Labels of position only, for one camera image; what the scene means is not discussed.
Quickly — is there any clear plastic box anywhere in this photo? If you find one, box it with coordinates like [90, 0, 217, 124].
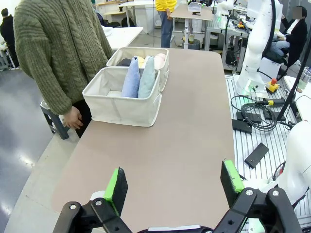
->
[188, 2, 203, 12]

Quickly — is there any bystander in yellow top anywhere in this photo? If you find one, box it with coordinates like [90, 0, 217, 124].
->
[155, 0, 178, 49]

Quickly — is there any black tripod stand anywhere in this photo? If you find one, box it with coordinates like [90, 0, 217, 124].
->
[276, 46, 311, 129]

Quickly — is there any person's right hand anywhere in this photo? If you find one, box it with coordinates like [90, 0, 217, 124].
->
[63, 105, 84, 130]

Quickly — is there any seated person in black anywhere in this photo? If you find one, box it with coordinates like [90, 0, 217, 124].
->
[267, 6, 309, 68]

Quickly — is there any teal towel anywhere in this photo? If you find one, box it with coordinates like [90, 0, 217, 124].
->
[138, 55, 156, 99]

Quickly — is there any black coiled cable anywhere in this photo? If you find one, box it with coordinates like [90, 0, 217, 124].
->
[230, 96, 286, 132]

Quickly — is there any lilac towel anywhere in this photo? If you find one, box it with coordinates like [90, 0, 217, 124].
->
[121, 56, 141, 99]

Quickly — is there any pink towel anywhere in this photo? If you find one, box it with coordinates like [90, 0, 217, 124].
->
[154, 53, 167, 70]

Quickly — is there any bystander in black jacket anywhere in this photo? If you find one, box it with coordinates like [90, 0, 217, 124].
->
[0, 8, 20, 70]

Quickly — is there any white box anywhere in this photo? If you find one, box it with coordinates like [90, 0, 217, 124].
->
[259, 57, 282, 82]

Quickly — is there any brown background table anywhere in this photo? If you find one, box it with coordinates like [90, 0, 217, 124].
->
[169, 4, 214, 49]

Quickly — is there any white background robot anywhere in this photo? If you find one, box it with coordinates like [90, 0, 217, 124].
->
[215, 0, 235, 30]

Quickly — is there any yellow emergency stop button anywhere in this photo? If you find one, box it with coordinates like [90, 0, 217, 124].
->
[266, 78, 279, 94]

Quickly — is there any white table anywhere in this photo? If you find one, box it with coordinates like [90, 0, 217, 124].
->
[104, 26, 144, 50]

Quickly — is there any person's right forearm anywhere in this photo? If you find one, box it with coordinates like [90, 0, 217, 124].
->
[31, 65, 73, 116]

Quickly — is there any black flat box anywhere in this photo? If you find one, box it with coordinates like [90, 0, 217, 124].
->
[236, 111, 262, 124]
[232, 118, 253, 133]
[244, 142, 270, 169]

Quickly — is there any grey plastic stool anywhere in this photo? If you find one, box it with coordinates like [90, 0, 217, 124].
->
[40, 100, 70, 140]

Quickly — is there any clear plastic cup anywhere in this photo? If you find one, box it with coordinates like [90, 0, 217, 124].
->
[297, 67, 311, 90]

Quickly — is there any white crumpled cloth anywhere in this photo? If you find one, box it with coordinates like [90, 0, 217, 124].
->
[101, 25, 114, 37]

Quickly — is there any cream fabric storage bin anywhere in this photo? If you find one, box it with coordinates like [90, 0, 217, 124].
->
[82, 67, 163, 128]
[106, 46, 170, 92]

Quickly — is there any person in green sweater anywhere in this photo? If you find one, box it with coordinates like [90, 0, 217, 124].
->
[13, 0, 115, 139]

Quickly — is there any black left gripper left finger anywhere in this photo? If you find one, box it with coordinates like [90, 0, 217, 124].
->
[52, 166, 133, 233]

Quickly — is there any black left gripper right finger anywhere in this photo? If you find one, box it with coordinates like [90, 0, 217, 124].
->
[213, 159, 303, 233]

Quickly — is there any black cable bundle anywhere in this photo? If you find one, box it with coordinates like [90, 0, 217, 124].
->
[263, 0, 277, 56]

